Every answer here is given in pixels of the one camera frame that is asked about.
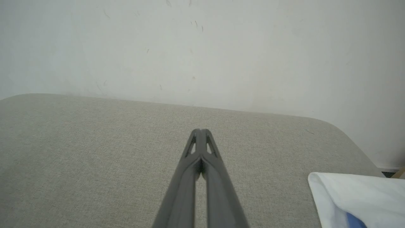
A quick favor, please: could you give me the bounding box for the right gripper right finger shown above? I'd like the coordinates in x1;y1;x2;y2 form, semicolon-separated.
201;129;251;228

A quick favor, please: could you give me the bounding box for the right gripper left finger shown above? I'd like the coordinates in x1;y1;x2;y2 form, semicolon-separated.
152;129;201;228

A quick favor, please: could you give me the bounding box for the white and blue shirt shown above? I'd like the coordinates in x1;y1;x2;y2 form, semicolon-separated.
308;172;405;228

